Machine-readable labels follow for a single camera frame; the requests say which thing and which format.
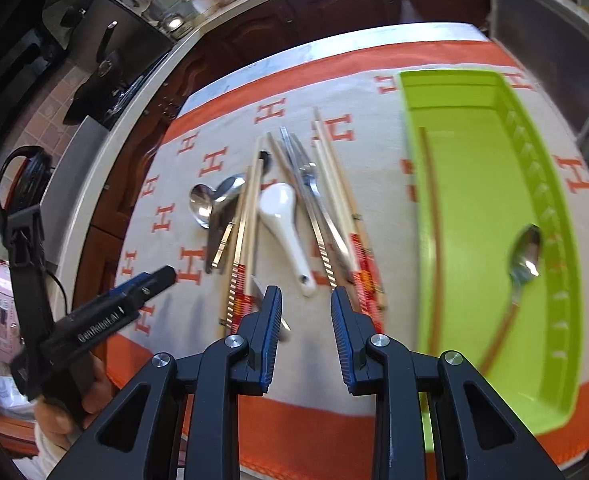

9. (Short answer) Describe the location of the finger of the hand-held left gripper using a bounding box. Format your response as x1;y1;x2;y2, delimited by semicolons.
105;271;150;306
119;266;178;313

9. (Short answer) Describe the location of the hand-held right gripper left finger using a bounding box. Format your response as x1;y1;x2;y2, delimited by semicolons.
47;285;284;480

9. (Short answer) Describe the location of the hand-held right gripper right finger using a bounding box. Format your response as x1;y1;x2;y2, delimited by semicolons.
330;287;565;480

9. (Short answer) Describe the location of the light chopstick red striped end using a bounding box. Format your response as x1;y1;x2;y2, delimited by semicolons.
222;136;266;333
218;164;255;328

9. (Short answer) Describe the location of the white ceramic spoon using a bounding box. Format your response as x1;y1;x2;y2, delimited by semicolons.
258;182;317;297

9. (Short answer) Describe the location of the green plastic tray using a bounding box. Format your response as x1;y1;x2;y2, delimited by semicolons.
398;69;582;453

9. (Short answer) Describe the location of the person's left forearm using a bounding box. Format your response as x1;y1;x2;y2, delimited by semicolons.
29;425;75;480

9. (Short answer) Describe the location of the person's left hand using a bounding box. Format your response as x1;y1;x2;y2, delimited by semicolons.
34;355;118;453

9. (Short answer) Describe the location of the light chopstick red checked end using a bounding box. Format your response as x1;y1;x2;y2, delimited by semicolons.
312;137;375;306
314;106;387;311

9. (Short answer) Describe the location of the grey metal panel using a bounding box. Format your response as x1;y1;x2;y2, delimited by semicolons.
39;115;112;241

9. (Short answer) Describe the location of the steel fork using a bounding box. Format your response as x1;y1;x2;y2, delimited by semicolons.
279;126;355;283

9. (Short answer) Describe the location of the orange and beige printed blanket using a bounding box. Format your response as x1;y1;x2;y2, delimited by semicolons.
105;40;589;471

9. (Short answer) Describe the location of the steel splash guard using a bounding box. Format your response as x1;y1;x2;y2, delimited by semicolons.
42;0;175;61

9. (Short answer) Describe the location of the small steel kettle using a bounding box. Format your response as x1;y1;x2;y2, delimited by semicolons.
162;12;188;36

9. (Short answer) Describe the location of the grey cabinet appliance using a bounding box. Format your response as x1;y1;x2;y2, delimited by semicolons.
484;0;589;131

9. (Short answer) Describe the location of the black cable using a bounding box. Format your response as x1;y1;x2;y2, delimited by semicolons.
0;145;70;311

